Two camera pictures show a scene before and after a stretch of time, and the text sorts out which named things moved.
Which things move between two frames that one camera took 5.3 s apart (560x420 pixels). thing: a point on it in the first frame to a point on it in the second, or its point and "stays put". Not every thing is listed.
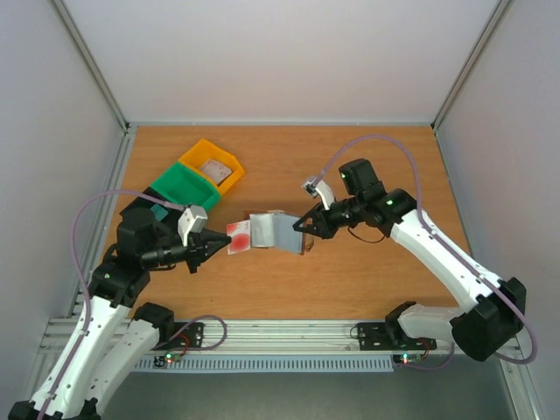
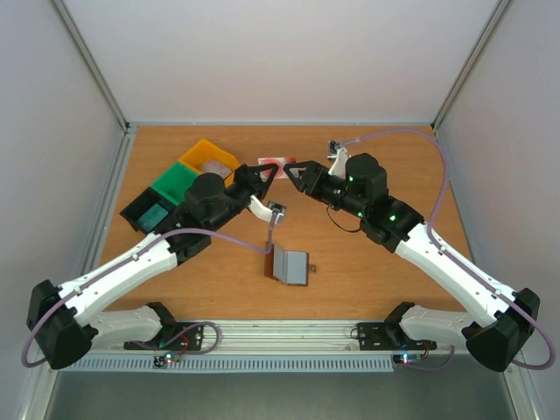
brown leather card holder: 273,228 to 289,268
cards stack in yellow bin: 218,172 stays put
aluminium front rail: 280,337 stays put
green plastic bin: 182,185 stays put
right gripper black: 325,221 to 313,178
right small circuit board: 407,358 stays put
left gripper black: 200,248 to 248,175
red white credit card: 240,233 to 280,161
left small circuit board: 169,357 stays put
